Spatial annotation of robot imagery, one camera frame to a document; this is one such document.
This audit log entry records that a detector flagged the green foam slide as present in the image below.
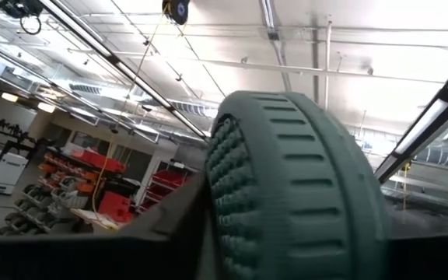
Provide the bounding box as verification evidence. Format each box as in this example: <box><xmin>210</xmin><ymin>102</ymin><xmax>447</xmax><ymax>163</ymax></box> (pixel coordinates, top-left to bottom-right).
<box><xmin>204</xmin><ymin>89</ymin><xmax>394</xmax><ymax>280</ymax></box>

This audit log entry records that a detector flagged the red storage bin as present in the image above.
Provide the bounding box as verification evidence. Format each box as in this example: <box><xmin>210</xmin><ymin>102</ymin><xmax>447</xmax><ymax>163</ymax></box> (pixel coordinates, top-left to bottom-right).
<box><xmin>72</xmin><ymin>148</ymin><xmax>127</xmax><ymax>174</ymax></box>

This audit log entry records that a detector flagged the black storage rack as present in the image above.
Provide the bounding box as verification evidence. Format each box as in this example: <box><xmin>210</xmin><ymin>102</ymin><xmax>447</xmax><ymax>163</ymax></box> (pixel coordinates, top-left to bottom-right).
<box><xmin>37</xmin><ymin>146</ymin><xmax>142</xmax><ymax>231</ymax></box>

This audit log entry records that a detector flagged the yellow hanging cable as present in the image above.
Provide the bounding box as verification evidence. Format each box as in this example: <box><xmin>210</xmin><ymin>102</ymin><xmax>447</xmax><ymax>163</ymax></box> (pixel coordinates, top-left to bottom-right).
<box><xmin>90</xmin><ymin>3</ymin><xmax>170</xmax><ymax>230</ymax></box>

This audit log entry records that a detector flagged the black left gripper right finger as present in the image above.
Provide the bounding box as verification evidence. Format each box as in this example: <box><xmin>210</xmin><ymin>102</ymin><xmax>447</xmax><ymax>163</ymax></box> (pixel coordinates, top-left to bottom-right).
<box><xmin>385</xmin><ymin>208</ymin><xmax>448</xmax><ymax>240</ymax></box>

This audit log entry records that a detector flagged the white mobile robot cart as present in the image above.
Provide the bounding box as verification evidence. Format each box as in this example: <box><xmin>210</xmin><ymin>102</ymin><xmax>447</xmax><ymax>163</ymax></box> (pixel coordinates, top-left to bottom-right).
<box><xmin>0</xmin><ymin>149</ymin><xmax>30</xmax><ymax>195</ymax></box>

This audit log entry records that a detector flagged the silver ventilation duct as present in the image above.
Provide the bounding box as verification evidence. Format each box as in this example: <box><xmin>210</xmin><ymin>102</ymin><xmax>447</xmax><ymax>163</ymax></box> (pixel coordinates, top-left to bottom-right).
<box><xmin>413</xmin><ymin>141</ymin><xmax>448</xmax><ymax>167</ymax></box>

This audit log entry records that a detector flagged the rack of grey bins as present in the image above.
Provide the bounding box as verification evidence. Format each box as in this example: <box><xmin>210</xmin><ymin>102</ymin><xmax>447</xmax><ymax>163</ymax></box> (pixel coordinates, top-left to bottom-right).
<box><xmin>0</xmin><ymin>174</ymin><xmax>93</xmax><ymax>236</ymax></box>

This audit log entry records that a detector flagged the rack with red bins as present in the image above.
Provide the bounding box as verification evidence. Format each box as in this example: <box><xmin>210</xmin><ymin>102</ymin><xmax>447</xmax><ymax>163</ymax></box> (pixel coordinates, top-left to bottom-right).
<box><xmin>138</xmin><ymin>159</ymin><xmax>194</xmax><ymax>215</ymax></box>

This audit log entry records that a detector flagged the long ceiling light strip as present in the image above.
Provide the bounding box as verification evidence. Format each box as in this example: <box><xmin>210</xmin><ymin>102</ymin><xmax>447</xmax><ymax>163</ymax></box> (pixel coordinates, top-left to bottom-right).
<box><xmin>373</xmin><ymin>49</ymin><xmax>448</xmax><ymax>184</ymax></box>
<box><xmin>39</xmin><ymin>0</ymin><xmax>212</xmax><ymax>142</ymax></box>

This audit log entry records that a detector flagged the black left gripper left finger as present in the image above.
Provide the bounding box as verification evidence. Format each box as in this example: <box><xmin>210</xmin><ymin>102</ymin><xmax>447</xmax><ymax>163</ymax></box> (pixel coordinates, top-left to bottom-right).
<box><xmin>117</xmin><ymin>170</ymin><xmax>214</xmax><ymax>244</ymax></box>

